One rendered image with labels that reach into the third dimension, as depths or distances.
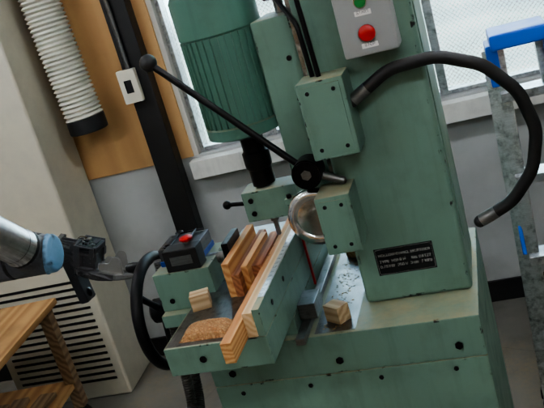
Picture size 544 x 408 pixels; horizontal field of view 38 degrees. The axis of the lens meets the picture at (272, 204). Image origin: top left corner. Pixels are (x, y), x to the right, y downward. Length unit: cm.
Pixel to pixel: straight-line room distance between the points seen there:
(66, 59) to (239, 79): 158
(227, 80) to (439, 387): 75
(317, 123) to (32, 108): 183
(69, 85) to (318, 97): 178
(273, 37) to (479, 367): 76
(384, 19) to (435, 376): 70
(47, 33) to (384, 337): 195
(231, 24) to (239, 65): 8
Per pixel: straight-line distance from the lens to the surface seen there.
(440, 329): 159
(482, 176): 314
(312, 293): 169
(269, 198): 172
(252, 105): 162
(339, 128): 147
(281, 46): 159
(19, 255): 182
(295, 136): 162
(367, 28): 144
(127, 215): 341
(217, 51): 161
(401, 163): 157
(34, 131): 311
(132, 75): 310
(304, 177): 154
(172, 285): 174
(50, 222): 320
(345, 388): 168
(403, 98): 153
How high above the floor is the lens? 154
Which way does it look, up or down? 17 degrees down
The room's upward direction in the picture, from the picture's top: 16 degrees counter-clockwise
